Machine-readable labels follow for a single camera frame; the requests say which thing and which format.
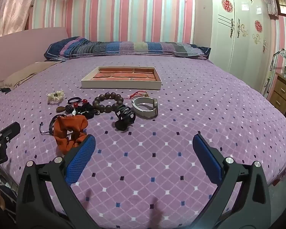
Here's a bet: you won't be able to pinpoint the cream scrunchie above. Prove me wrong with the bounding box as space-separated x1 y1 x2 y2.
47 90 64 104

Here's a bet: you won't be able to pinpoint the orange scrunchie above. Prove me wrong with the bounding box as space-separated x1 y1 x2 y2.
53 114 89 155

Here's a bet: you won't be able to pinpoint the white wardrobe with decals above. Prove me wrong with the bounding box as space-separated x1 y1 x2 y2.
193 0 278 93

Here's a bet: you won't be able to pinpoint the red cord charm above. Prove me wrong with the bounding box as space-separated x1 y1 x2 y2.
123 91 151 99

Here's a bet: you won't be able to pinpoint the wooden desk with drawers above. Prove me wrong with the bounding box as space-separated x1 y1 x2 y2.
269 73 286 115

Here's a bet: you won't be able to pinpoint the white watch band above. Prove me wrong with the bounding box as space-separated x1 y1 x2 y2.
132 97 159 118

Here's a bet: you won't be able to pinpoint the beige jewelry tray orange lining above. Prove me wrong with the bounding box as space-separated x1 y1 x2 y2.
81 66 162 90

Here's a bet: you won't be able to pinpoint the striped patchwork pillow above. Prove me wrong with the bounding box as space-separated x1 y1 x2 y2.
44 36 211 60

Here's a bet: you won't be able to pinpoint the desk lamp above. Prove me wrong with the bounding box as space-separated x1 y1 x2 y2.
263 48 286 93

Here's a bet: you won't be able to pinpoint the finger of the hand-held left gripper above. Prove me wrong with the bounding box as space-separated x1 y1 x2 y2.
0 122 21 145

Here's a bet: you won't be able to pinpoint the black hair tie red beads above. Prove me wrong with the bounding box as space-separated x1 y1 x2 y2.
67 97 88 107

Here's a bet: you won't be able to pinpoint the pink patterned curtain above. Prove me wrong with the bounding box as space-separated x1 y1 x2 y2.
0 0 40 39

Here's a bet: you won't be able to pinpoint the beige blanket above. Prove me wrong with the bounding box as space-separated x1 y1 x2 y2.
0 61 62 89

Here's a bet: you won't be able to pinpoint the brown wooden bead bracelet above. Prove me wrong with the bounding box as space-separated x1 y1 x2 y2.
92 92 124 114

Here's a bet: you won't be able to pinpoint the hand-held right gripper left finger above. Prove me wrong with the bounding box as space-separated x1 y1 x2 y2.
15 135 96 229

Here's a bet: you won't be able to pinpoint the black beaded bracelet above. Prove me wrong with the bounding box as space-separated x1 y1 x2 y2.
65 104 100 120

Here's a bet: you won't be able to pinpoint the pink headboard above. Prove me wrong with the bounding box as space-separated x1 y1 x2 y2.
0 27 69 81

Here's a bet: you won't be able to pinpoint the black hair claw clip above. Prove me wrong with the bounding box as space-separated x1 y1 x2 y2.
112 105 136 131

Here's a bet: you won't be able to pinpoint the pink window curtain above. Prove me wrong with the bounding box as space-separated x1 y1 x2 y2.
263 0 279 19

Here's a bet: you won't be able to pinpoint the purple diamond pattern bedspread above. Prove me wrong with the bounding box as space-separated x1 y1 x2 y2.
0 55 286 229

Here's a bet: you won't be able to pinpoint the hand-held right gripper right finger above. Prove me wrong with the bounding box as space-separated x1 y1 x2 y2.
188 134 272 229

